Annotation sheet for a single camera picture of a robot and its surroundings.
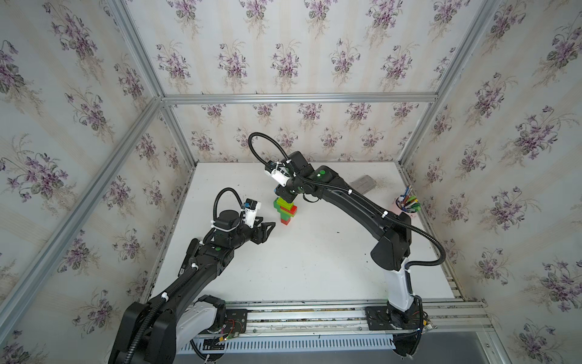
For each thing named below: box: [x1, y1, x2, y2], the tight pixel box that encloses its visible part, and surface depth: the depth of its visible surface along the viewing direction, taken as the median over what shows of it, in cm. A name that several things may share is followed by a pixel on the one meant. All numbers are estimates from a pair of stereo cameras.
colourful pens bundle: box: [397, 185, 422, 214], surface depth 93 cm
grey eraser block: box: [350, 174, 377, 195], surface depth 110 cm
